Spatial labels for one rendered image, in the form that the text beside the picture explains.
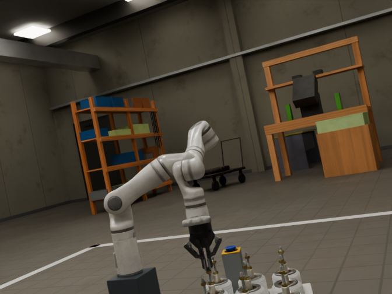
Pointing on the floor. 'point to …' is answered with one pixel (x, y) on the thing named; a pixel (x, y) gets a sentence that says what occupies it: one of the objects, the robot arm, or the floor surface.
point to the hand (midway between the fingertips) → (207, 263)
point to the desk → (299, 150)
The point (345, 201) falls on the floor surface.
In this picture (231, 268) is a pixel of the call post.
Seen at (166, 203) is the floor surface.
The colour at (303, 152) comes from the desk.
